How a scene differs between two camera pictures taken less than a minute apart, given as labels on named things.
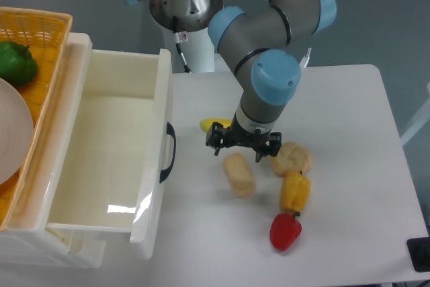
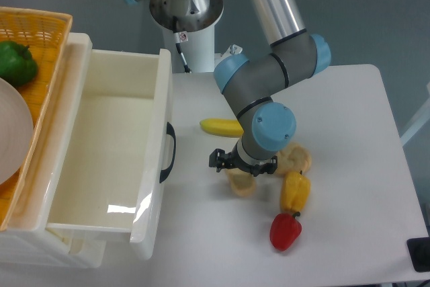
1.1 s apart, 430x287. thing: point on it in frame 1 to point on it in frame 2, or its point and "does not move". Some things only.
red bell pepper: (285, 230) does not move
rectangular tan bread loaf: (240, 177) does not move
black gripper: (267, 143) to (219, 159)
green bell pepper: (17, 64) does not move
